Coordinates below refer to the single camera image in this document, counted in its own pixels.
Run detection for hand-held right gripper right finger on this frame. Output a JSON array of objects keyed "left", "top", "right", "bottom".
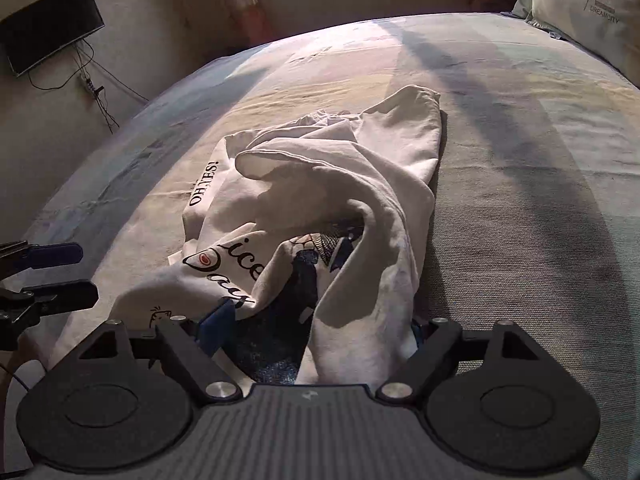
[{"left": 376, "top": 319, "right": 546, "bottom": 403}]

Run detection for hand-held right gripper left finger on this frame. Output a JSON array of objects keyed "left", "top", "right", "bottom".
[{"left": 75, "top": 299, "right": 240, "bottom": 405}]

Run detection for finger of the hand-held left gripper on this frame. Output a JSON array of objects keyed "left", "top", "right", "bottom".
[
  {"left": 0, "top": 241, "right": 84, "bottom": 281},
  {"left": 0, "top": 281, "right": 99, "bottom": 318}
]

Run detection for white printed t-shirt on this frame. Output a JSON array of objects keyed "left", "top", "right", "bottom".
[{"left": 47, "top": 85, "right": 448, "bottom": 388}]

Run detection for bed with striped sheet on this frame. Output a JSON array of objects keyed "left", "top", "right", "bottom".
[{"left": 0, "top": 12, "right": 640, "bottom": 480}]

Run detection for wooden nightstand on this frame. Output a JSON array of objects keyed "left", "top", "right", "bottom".
[{"left": 462, "top": 0, "right": 526, "bottom": 13}]

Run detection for large printed pillow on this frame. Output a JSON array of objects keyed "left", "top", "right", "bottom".
[{"left": 525, "top": 0, "right": 640, "bottom": 88}]

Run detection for power strip with cables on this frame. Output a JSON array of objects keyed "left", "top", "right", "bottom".
[{"left": 27, "top": 42, "right": 151, "bottom": 133}]

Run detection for black wall television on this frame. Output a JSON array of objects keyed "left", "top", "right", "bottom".
[{"left": 0, "top": 0, "right": 106, "bottom": 78}]

